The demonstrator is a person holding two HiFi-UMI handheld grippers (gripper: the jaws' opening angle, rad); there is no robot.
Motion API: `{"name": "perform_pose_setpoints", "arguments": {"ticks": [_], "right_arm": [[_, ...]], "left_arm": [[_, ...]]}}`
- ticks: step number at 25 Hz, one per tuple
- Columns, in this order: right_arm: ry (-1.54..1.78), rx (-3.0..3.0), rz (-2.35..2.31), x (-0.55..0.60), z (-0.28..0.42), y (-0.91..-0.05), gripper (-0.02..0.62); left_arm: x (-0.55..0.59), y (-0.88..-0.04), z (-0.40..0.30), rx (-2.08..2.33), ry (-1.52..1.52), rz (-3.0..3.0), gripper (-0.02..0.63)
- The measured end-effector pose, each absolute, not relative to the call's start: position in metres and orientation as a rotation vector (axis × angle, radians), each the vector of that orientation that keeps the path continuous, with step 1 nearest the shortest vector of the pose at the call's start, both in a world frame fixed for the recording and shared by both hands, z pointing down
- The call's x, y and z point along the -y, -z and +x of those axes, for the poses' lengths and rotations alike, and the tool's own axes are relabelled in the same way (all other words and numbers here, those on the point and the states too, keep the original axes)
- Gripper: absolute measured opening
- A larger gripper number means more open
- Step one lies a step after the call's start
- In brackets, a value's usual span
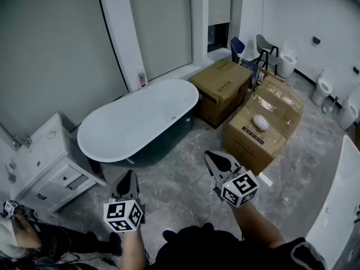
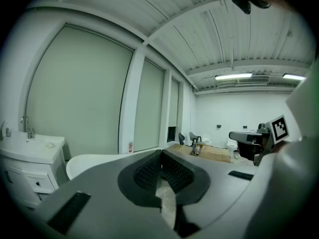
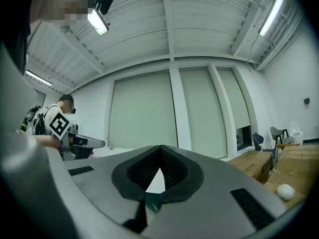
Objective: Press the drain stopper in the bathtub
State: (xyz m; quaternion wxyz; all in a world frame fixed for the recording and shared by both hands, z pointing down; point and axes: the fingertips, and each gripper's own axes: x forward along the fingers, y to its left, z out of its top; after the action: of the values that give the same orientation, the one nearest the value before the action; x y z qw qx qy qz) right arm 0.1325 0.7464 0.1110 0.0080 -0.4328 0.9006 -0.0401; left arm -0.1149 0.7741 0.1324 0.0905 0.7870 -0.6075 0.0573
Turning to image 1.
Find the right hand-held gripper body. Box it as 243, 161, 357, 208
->
212, 164, 260, 208

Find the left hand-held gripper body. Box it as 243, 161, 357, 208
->
102, 188, 147, 233

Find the person's left forearm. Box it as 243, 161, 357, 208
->
119, 229, 150, 270

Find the person's right forearm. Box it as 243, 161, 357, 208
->
230, 200, 286, 249

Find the white oval bathtub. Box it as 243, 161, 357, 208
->
77, 79, 200, 168

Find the cardboard box with dark label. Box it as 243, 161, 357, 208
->
221, 107, 288, 177

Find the white flat board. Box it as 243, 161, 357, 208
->
258, 172, 274, 187

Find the white oval object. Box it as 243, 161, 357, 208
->
252, 114, 271, 131

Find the person's black clothing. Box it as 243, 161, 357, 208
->
146, 222, 329, 270

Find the plain brown cardboard box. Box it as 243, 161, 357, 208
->
188, 60, 254, 129

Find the white vanity cabinet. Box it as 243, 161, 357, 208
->
8, 112, 107, 213

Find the toilet brush with green base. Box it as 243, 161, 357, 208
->
321, 95, 339, 114

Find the pink pump soap bottle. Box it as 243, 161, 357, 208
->
137, 71, 148, 89

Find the white toilet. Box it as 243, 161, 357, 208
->
311, 69, 334, 106
279, 39, 299, 79
338, 84, 360, 131

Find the blue chair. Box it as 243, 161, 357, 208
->
229, 36, 259, 81

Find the grey chair with black legs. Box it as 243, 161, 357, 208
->
255, 34, 282, 75

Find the dark window pane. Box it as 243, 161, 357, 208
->
207, 22, 230, 53

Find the wide grey roller blind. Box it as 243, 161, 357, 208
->
0, 0, 130, 129

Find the medium grey roller blind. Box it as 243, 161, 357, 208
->
126, 0, 194, 81

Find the wooden chair frame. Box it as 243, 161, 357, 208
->
257, 66, 286, 83

